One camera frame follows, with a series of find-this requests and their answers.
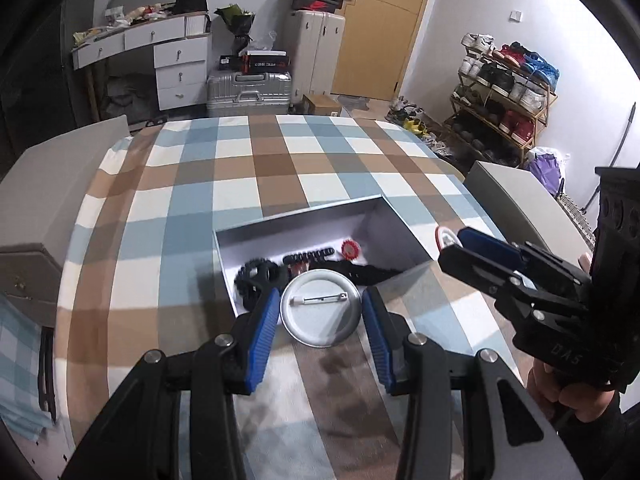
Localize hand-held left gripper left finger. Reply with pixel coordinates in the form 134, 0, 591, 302
60, 289, 281, 480

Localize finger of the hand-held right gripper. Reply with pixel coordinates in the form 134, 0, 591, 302
457, 227, 591, 286
439, 245, 586, 323

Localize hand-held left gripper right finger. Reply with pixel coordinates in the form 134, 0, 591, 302
362, 287, 586, 480

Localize black hair claw clip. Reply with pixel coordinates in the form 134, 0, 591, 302
239, 257, 292, 312

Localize large round pin badge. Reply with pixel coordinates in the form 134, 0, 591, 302
280, 268, 362, 348

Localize black toothed hair clip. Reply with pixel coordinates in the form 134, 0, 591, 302
340, 259, 403, 286

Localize white cardboard box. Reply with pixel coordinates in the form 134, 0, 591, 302
213, 194, 433, 318

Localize person's right forearm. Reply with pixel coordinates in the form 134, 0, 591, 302
555, 392, 640, 480

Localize person's right hand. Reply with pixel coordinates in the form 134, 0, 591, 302
525, 254, 623, 423

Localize white side cabinet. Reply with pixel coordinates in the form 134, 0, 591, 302
462, 160, 593, 266

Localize purple plastic bag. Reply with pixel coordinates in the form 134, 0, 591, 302
525, 146, 571, 196

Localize wooden shoe rack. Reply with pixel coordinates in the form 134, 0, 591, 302
442, 42, 558, 168

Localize scattered loose shoes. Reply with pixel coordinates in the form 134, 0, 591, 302
385, 96, 453, 161

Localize rows of assorted shoes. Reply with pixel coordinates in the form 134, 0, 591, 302
445, 32, 561, 166

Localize metal pole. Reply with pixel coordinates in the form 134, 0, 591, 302
607, 101, 640, 168

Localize brown cardboard box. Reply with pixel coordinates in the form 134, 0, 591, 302
302, 92, 343, 117

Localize wooden door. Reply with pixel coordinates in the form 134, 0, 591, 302
331, 0, 438, 102

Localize blue checked cloth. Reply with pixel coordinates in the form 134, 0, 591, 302
0, 292, 53, 441

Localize silver suitcase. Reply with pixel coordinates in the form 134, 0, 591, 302
206, 70, 293, 118

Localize white padded headboard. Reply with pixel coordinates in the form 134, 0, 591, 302
0, 115, 132, 261

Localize white upright suitcase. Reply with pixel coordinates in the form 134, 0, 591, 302
284, 9, 347, 106

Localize grey cloth bundle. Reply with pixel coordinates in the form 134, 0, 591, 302
107, 77, 158, 121

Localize black red long box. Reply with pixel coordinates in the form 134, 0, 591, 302
241, 50, 291, 73

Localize white desk with drawers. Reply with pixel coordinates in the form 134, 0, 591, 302
70, 12, 211, 111

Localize black wrapped bouquet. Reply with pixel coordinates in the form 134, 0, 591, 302
215, 4, 257, 56

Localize metal wire rack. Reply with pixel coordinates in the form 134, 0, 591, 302
557, 195, 598, 241

